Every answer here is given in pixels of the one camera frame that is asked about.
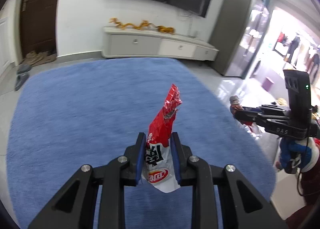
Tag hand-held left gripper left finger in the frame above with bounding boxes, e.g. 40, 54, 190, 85
27, 132, 147, 229

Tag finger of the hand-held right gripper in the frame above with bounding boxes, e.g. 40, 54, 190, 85
259, 104, 291, 117
233, 109, 275, 129

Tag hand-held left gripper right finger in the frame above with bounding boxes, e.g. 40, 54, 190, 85
170, 131, 289, 229

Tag grey wrapper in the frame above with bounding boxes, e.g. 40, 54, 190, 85
229, 95, 262, 140

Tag red and white snack wrapper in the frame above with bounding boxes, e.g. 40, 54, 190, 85
141, 84, 182, 194

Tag person's right forearm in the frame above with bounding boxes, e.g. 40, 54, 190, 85
285, 139, 320, 229

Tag person's right hand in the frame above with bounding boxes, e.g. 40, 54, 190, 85
279, 137, 313, 175

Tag purple stool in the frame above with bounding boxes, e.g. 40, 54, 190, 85
261, 77, 275, 90

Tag row of hanging clothes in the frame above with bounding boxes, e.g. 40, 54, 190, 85
276, 31, 320, 69

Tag blue rug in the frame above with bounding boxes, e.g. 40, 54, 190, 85
5, 58, 277, 229

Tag tall grey cabinet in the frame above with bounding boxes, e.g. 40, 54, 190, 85
208, 0, 256, 77

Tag white television cabinet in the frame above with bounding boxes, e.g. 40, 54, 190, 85
101, 26, 220, 62

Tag gold dragon ornament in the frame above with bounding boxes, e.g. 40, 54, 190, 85
109, 17, 176, 35

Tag cardboard pile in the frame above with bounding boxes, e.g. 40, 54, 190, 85
24, 51, 57, 66

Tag grey slippers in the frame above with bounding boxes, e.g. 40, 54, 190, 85
14, 64, 32, 92

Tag white door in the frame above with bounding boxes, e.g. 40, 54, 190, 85
0, 0, 25, 79

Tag brown door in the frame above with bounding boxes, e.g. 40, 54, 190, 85
19, 0, 66, 60

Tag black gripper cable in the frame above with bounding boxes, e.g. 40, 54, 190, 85
297, 139, 310, 196

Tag white wall cables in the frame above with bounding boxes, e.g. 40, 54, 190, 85
178, 10, 200, 39

